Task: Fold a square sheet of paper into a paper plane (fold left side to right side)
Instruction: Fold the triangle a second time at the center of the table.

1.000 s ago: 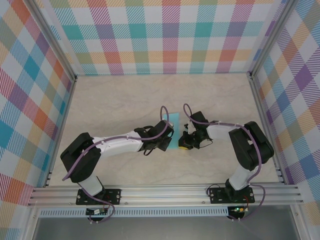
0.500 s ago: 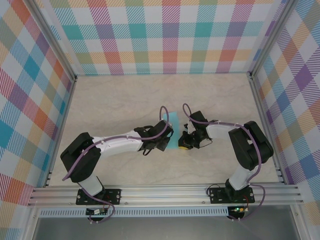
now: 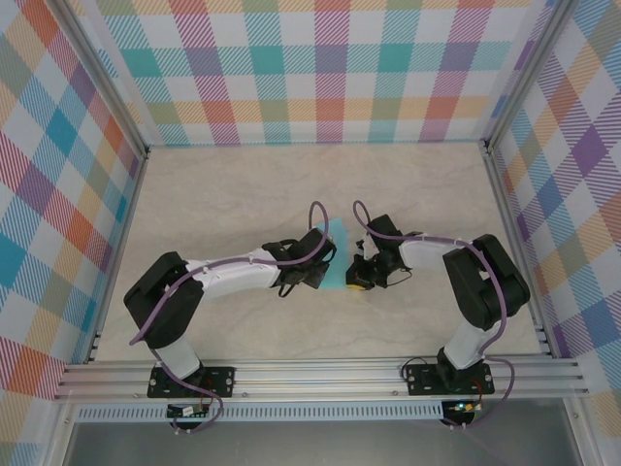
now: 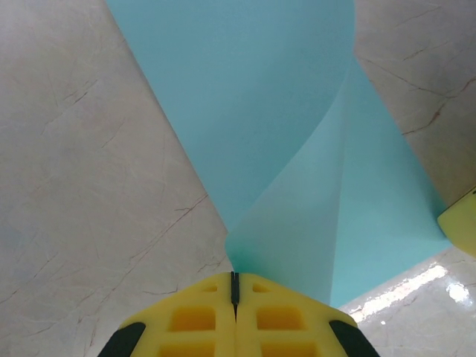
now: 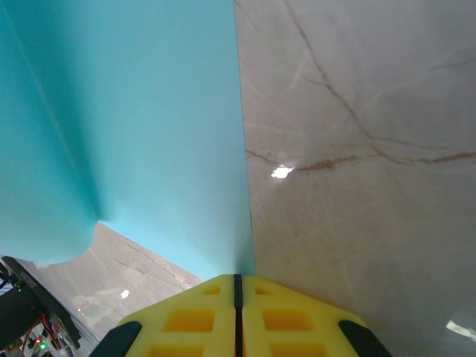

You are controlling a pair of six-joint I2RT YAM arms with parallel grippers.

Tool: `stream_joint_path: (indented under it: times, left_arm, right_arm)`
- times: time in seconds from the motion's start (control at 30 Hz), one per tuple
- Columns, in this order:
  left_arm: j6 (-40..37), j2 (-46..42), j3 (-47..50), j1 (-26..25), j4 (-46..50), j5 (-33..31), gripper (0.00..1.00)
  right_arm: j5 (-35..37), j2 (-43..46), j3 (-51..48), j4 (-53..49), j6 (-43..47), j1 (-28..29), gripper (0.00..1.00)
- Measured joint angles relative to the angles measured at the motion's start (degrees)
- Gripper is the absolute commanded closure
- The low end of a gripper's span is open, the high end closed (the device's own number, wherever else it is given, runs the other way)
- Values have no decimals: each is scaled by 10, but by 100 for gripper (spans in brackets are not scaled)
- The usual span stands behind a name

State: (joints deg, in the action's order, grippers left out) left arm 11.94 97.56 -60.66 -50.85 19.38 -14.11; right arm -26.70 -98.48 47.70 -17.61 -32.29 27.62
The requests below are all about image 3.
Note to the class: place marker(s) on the teal paper sheet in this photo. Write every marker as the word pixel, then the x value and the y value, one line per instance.
pixel 339 276

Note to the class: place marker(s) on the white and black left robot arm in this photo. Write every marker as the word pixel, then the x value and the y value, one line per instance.
pixel 233 281

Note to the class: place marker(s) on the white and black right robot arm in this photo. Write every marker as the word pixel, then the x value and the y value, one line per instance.
pixel 422 252

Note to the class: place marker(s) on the small circuit board with LED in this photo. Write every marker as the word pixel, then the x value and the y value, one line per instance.
pixel 463 407

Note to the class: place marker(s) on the small black circuit board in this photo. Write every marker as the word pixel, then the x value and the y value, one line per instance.
pixel 186 412

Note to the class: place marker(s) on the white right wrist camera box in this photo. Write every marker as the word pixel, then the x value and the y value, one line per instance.
pixel 367 248

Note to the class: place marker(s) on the long aluminium mounting rail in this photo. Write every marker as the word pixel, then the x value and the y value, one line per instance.
pixel 315 378

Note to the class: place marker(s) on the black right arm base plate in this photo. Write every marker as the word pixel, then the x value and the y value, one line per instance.
pixel 417 388

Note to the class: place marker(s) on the aluminium table side rail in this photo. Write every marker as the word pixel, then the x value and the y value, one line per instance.
pixel 502 194
pixel 122 242

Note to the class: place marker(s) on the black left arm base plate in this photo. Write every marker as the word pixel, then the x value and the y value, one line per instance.
pixel 223 381

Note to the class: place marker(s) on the aluminium frame post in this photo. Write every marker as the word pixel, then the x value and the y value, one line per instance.
pixel 522 73
pixel 107 77

